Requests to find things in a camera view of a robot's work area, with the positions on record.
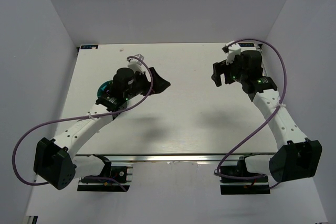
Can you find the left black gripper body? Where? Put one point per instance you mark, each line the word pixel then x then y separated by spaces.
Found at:
pixel 151 81

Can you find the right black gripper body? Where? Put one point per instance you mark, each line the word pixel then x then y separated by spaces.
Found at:
pixel 223 70

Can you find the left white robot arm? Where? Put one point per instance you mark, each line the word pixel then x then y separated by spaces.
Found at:
pixel 56 160

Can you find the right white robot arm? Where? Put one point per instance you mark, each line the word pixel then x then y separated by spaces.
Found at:
pixel 297 156

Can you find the teal divided round container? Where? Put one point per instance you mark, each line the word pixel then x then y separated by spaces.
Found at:
pixel 103 88

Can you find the right blue corner label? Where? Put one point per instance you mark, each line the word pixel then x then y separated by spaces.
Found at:
pixel 246 44

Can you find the blue corner label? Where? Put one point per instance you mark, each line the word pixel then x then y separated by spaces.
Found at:
pixel 246 44
pixel 88 47

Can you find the left blue corner label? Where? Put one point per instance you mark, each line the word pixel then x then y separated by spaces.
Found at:
pixel 88 47

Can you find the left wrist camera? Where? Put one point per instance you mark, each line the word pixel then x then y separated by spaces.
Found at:
pixel 135 64

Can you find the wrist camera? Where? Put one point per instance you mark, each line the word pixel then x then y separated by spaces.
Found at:
pixel 135 64
pixel 231 49

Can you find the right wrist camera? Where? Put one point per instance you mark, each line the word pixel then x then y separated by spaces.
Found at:
pixel 231 49

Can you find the aluminium table rail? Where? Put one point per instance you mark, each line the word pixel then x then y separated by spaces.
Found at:
pixel 168 158

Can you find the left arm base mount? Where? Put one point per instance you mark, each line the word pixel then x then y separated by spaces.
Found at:
pixel 99 174

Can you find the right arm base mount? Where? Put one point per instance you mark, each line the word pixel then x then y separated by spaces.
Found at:
pixel 233 184

